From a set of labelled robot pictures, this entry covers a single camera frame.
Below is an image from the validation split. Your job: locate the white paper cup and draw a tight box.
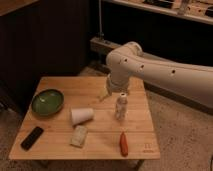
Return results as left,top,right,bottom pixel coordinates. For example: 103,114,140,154
71,108,94,125

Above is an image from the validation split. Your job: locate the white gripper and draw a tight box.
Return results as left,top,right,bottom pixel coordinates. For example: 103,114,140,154
99,75,129,101

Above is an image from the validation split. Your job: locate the background wooden shelf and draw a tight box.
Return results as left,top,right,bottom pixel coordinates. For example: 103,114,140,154
105,0,213,25

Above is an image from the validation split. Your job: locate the metal vertical pole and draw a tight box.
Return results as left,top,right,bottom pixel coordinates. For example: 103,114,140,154
98,0,104,40

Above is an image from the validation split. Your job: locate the black remote control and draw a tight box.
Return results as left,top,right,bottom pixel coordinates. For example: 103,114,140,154
21,127,44,150

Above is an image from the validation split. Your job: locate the wooden folding table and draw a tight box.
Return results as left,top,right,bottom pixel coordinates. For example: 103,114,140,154
9,77,160,160

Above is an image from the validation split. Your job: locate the green ceramic bowl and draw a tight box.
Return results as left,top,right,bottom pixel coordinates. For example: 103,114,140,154
31,89,64,116

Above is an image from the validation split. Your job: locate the orange carrot toy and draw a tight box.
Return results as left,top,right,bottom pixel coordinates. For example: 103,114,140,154
120,132,128,157

